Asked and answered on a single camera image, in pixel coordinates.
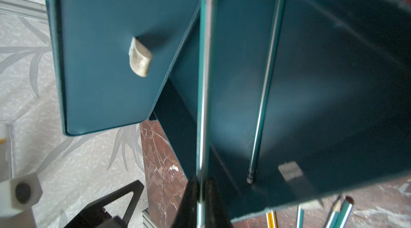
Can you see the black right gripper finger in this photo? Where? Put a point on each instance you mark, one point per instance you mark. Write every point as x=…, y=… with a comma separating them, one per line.
x=216, y=215

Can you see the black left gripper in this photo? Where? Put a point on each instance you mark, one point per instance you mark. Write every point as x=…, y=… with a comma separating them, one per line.
x=94, y=215

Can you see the green pencil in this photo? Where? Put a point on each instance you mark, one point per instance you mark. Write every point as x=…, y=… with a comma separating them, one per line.
x=299, y=217
x=206, y=52
x=272, y=51

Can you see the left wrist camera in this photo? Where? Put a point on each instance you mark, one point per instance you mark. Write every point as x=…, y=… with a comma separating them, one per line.
x=18, y=196

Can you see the teal pull-out drawer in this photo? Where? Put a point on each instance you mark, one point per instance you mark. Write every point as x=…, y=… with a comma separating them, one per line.
x=113, y=57
x=339, y=107

